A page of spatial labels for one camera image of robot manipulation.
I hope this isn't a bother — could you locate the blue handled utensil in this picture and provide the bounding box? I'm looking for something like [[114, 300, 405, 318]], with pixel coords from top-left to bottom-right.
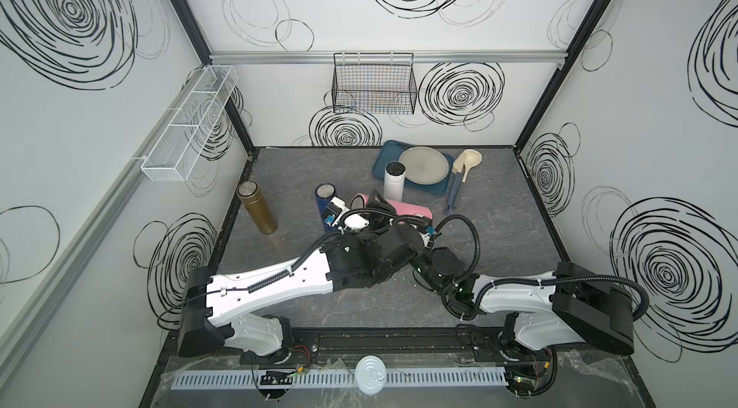
[[445, 152, 466, 214]]

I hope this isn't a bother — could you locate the white round can lid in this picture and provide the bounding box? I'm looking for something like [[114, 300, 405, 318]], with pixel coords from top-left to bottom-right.
[[354, 355, 387, 396]]

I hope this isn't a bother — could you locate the white thermos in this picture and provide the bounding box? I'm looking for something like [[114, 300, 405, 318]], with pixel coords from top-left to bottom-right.
[[384, 161, 407, 202]]

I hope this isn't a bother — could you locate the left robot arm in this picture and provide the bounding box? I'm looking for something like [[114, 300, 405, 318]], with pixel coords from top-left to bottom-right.
[[177, 192, 434, 359]]

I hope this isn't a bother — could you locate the teal tray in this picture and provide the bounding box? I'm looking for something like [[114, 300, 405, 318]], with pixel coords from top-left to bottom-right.
[[372, 140, 454, 195]]

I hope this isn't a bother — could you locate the beige ladle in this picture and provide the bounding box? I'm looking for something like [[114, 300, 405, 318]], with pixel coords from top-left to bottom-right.
[[461, 149, 482, 183]]

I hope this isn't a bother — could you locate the white slotted cable duct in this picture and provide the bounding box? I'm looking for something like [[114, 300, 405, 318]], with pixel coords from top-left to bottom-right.
[[171, 367, 507, 391]]

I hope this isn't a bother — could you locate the blue thermos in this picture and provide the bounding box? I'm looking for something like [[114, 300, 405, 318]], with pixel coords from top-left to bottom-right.
[[314, 182, 336, 232]]

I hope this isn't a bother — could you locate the black wire basket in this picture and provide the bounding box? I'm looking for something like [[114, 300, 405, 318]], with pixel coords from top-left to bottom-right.
[[331, 52, 419, 115]]

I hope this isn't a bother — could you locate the pink thermos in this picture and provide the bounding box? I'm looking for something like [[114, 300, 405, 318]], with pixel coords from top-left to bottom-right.
[[349, 192, 434, 220]]

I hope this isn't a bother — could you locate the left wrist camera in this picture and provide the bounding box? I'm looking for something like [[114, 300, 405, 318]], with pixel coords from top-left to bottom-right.
[[320, 197, 369, 231]]

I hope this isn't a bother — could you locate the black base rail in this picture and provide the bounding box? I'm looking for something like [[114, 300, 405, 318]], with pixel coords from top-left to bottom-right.
[[240, 325, 555, 369]]

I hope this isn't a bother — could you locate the grey round plate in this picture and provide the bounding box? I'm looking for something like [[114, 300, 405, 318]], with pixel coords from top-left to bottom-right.
[[398, 147, 450, 185]]

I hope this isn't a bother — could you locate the gold thermos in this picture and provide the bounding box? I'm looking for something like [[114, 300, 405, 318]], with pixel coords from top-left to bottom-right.
[[236, 181, 278, 235]]

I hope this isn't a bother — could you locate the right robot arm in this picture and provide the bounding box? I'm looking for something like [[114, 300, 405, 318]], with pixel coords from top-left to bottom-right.
[[411, 248, 650, 355]]

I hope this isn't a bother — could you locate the white mesh shelf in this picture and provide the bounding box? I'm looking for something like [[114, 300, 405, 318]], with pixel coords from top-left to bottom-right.
[[140, 65, 238, 182]]

